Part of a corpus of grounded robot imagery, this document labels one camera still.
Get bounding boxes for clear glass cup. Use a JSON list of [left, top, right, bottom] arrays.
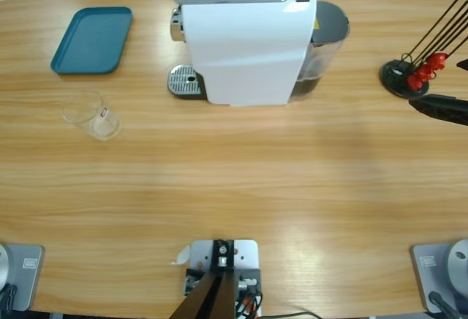
[[61, 89, 122, 142]]

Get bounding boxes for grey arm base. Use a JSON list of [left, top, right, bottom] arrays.
[[0, 242, 46, 312], [409, 238, 468, 315]]

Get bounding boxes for white capsule coffee machine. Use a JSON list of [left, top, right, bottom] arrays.
[[170, 0, 317, 108]]

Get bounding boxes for black capsule holder with rods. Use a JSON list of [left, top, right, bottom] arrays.
[[379, 0, 468, 100]]

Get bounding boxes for teal plastic tray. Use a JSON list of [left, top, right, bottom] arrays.
[[50, 6, 133, 75]]

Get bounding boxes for metal grate drip tray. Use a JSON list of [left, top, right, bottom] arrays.
[[167, 64, 208, 101]]

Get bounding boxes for clear water tank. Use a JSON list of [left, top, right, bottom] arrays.
[[290, 0, 351, 101]]

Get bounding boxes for white paper tag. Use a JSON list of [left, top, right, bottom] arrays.
[[170, 244, 192, 267]]

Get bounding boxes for black base cable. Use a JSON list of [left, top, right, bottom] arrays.
[[428, 291, 460, 319], [0, 284, 18, 312]]

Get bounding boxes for white mount block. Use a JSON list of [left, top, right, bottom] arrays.
[[181, 239, 264, 318]]

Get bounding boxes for thin black cable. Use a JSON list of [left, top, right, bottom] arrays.
[[263, 310, 319, 319]]

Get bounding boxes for black clamp bracket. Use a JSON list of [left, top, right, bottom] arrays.
[[184, 268, 263, 296]]

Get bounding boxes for black cable bundle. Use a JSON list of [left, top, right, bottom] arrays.
[[233, 291, 264, 319]]

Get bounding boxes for dark camera post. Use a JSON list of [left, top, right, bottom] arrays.
[[170, 239, 237, 319]]

